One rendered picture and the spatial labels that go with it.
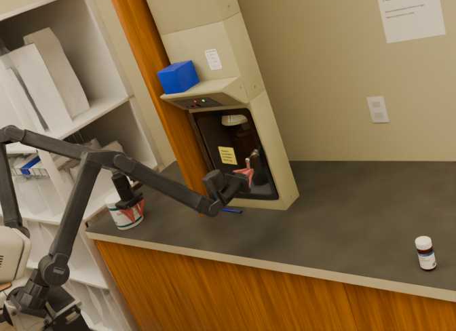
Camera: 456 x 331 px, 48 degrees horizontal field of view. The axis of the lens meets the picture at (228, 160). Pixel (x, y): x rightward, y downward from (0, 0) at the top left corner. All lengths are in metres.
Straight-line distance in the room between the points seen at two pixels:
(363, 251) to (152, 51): 1.08
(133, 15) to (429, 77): 1.11
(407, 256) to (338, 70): 0.84
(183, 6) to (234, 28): 0.20
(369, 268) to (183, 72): 0.93
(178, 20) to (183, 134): 0.48
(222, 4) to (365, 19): 0.55
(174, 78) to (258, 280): 0.80
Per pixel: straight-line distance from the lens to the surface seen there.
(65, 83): 3.01
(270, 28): 2.25
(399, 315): 1.72
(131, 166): 1.65
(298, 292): 1.88
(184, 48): 1.97
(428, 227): 1.77
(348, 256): 1.71
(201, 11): 1.86
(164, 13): 1.97
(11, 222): 2.03
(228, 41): 1.82
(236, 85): 1.82
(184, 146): 2.14
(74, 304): 1.86
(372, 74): 2.11
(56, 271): 1.65
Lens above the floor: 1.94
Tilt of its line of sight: 22 degrees down
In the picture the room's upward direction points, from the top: 20 degrees counter-clockwise
